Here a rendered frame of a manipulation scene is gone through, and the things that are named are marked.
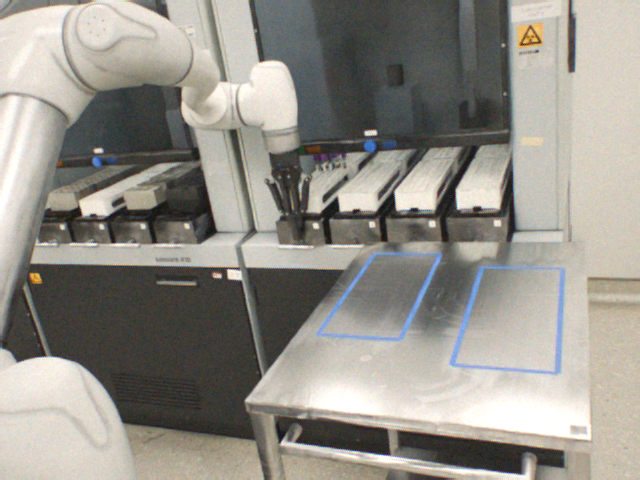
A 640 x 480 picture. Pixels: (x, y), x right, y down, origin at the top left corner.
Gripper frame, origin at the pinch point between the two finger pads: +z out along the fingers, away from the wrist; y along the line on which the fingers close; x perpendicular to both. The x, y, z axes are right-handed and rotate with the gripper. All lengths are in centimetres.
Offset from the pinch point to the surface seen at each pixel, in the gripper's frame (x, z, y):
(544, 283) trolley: 35, -2, -63
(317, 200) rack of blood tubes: -5.7, -5.1, -4.7
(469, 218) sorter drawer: -2.6, -0.6, -44.2
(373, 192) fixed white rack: -6.6, -6.5, -20.0
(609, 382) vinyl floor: -60, 80, -77
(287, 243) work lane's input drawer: -1.9, 5.7, 4.3
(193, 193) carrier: -10.0, -6.8, 36.1
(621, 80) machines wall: -123, -10, -81
